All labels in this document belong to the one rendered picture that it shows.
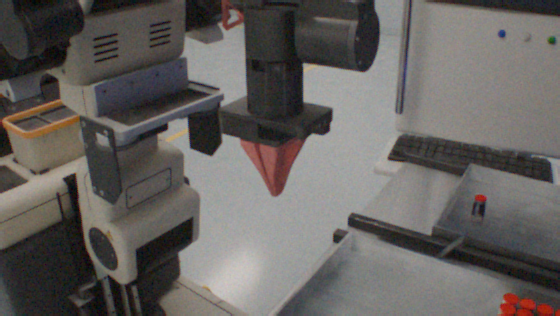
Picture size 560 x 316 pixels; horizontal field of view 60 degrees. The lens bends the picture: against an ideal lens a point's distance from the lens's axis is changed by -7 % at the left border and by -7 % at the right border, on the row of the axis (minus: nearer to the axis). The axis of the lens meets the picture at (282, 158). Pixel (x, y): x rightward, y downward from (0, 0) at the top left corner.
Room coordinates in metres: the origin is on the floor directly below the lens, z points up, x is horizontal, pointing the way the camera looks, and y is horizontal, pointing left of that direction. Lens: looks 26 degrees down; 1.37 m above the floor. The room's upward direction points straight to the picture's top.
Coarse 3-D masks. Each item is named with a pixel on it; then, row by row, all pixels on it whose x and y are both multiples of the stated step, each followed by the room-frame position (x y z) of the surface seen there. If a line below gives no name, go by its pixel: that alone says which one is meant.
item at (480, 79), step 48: (432, 0) 1.28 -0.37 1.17; (480, 0) 1.23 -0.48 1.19; (528, 0) 1.19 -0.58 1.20; (432, 48) 1.28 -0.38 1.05; (480, 48) 1.23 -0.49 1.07; (528, 48) 1.18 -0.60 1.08; (432, 96) 1.27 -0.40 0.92; (480, 96) 1.22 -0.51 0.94; (528, 96) 1.17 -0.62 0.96; (480, 144) 1.22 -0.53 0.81; (528, 144) 1.17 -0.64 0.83
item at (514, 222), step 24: (480, 168) 0.88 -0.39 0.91; (456, 192) 0.79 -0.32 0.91; (480, 192) 0.84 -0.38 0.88; (504, 192) 0.84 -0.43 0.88; (528, 192) 0.83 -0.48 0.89; (552, 192) 0.81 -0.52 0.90; (456, 216) 0.75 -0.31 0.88; (504, 216) 0.75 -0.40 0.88; (528, 216) 0.75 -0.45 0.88; (552, 216) 0.75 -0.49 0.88; (480, 240) 0.63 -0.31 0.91; (504, 240) 0.68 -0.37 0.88; (528, 240) 0.67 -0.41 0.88; (552, 240) 0.67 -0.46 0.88; (528, 264) 0.59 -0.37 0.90; (552, 264) 0.57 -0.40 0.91
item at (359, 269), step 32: (352, 256) 0.64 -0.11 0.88; (384, 256) 0.63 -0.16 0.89; (416, 256) 0.60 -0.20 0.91; (320, 288) 0.57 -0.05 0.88; (352, 288) 0.57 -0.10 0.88; (384, 288) 0.57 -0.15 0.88; (416, 288) 0.56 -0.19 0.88; (448, 288) 0.56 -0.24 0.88; (480, 288) 0.55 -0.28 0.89; (512, 288) 0.53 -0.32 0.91
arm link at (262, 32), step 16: (256, 16) 0.47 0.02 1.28; (272, 16) 0.47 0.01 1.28; (288, 16) 0.47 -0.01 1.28; (256, 32) 0.47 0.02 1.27; (272, 32) 0.47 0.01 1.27; (288, 32) 0.47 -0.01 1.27; (256, 48) 0.47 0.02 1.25; (272, 48) 0.47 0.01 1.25; (288, 48) 0.47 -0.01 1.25; (288, 64) 0.48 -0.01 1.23
